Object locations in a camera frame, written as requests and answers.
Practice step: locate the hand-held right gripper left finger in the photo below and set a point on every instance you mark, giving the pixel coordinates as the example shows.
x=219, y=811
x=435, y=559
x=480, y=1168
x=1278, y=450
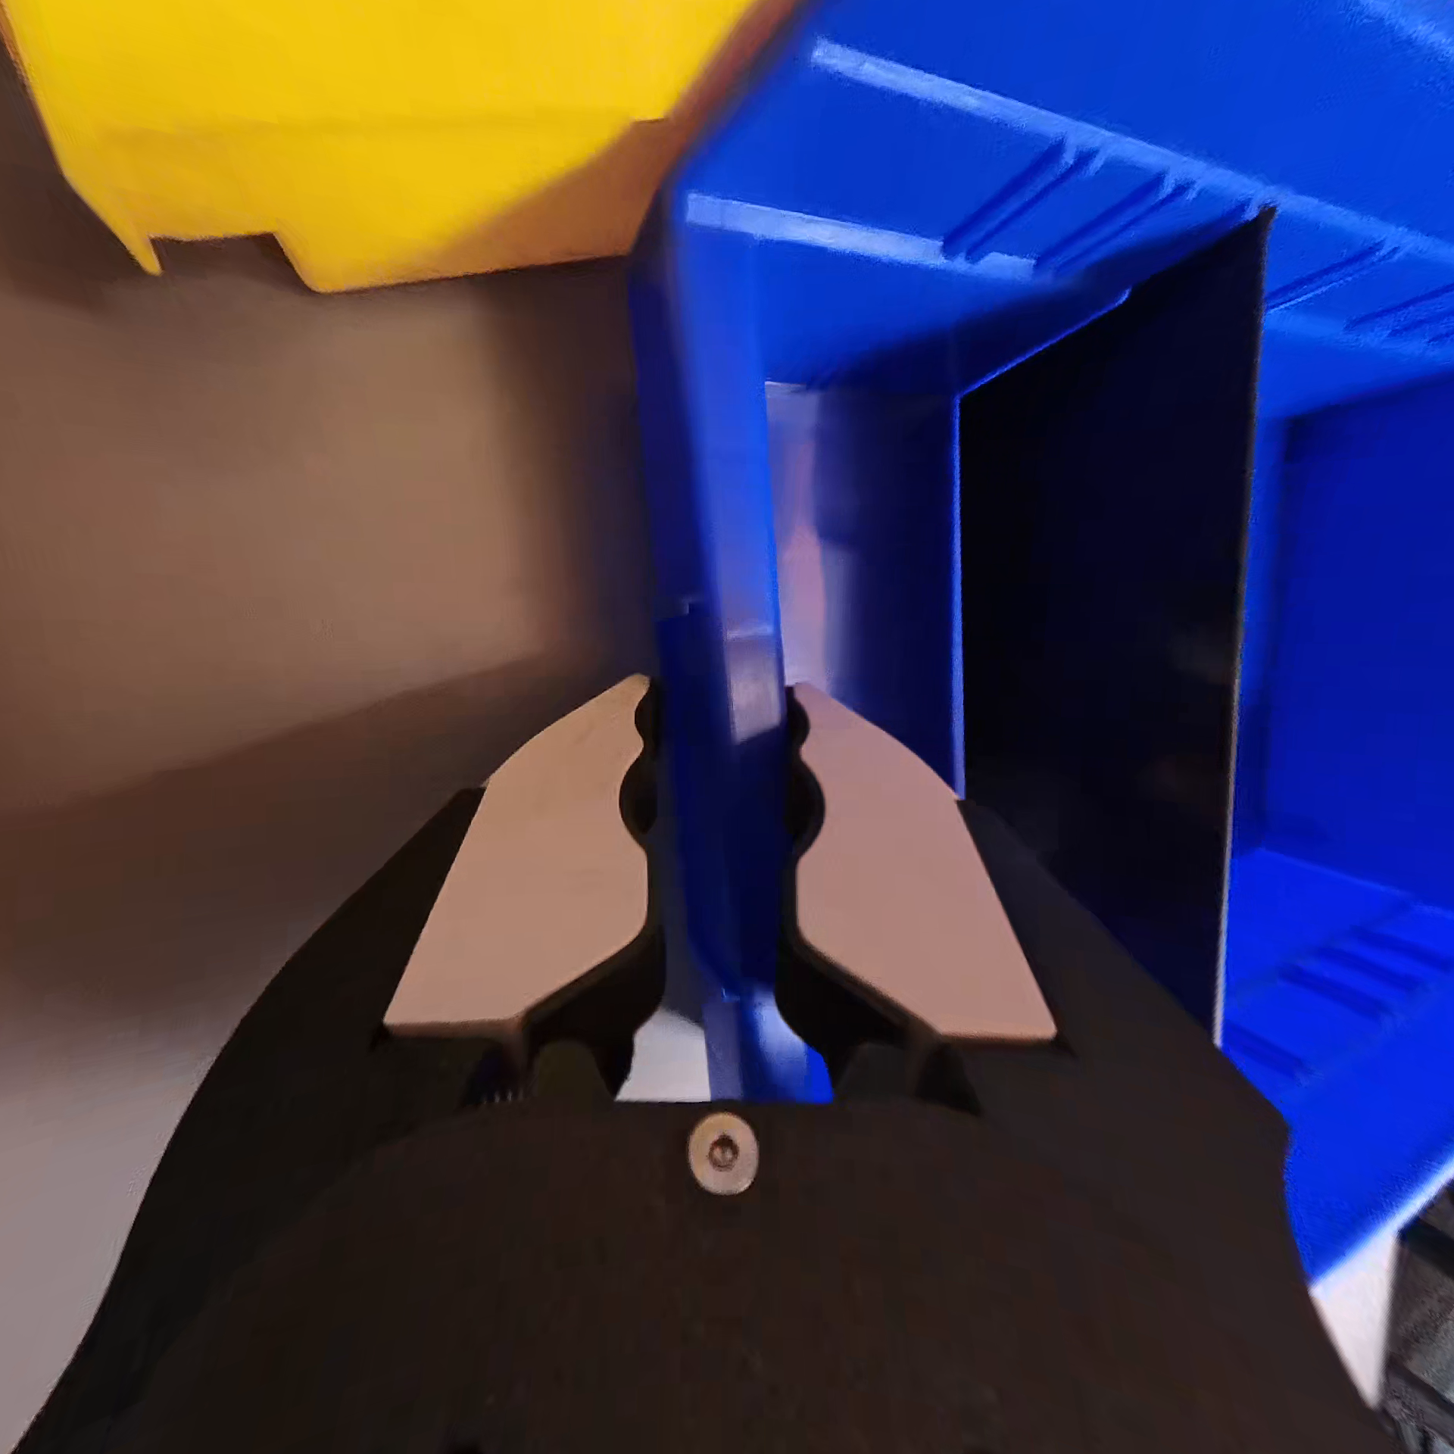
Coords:
x=534, y=887

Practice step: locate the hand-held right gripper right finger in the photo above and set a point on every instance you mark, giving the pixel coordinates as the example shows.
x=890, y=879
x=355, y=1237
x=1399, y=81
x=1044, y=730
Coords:
x=909, y=910

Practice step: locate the yellow plastic bin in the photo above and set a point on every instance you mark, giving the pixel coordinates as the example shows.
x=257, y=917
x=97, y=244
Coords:
x=342, y=114

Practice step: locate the blue plastic bin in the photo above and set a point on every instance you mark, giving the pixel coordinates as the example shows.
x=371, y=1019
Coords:
x=1022, y=114

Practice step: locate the black bin divider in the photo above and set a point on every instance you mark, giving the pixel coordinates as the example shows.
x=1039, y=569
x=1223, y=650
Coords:
x=1091, y=626

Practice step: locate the black mesh cushion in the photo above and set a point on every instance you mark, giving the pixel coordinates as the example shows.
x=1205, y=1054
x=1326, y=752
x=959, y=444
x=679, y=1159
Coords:
x=1425, y=1341

